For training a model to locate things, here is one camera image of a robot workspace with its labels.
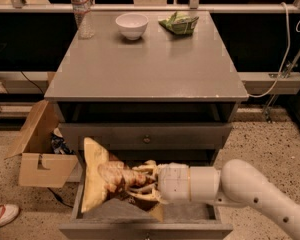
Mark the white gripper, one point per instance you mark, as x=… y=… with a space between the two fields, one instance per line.
x=172 y=182

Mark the brown chip bag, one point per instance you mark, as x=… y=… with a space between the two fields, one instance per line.
x=107 y=177

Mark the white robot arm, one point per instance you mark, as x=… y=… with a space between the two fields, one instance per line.
x=236 y=184

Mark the grey open middle drawer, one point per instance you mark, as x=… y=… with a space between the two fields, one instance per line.
x=122 y=220

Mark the grey top drawer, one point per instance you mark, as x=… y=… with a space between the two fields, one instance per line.
x=148 y=136

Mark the grey drawer cabinet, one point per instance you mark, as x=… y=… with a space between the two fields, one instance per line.
x=159 y=67

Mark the blue snack bag in box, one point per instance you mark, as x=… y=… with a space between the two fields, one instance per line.
x=59 y=146

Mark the green chip bag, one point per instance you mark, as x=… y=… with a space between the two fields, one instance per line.
x=179 y=23

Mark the open cardboard box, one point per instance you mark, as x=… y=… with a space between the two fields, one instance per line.
x=40 y=166

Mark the white red sneaker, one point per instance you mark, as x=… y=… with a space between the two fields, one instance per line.
x=8 y=212

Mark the white ceramic bowl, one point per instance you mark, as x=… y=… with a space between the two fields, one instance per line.
x=132 y=25

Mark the clear plastic water bottle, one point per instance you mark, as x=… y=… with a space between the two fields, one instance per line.
x=83 y=18

